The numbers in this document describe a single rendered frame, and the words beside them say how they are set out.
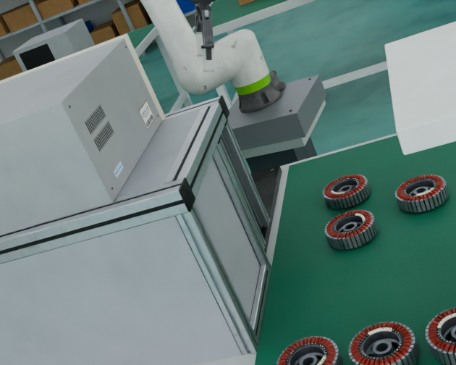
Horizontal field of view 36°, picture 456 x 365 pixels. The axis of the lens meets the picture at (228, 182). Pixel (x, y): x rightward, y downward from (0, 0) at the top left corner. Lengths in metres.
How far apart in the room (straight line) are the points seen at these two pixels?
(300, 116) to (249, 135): 0.18
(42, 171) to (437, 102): 0.70
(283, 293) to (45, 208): 0.52
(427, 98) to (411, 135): 0.08
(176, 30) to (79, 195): 1.03
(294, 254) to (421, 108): 0.75
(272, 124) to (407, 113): 1.29
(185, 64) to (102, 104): 0.89
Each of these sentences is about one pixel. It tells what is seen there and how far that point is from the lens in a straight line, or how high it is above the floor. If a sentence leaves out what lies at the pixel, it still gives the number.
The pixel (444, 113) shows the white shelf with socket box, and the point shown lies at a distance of 0.86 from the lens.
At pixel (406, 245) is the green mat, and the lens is 1.48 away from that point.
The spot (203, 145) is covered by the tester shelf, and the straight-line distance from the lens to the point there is 1.34.
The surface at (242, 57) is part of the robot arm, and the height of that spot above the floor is 1.01.
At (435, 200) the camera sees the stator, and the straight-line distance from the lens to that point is 1.56.
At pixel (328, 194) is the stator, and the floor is 0.79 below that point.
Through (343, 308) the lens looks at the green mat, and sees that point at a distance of 1.36.
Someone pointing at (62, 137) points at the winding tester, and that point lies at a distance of 1.22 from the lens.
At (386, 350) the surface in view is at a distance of 1.20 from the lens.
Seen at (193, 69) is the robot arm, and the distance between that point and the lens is 2.17.
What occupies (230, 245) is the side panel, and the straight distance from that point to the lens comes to 1.38.
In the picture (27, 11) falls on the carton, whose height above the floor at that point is 0.94.
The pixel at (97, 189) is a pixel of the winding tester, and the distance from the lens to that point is 1.24.
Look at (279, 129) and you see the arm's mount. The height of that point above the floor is 0.79.
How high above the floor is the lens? 1.55
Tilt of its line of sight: 23 degrees down
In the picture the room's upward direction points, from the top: 24 degrees counter-clockwise
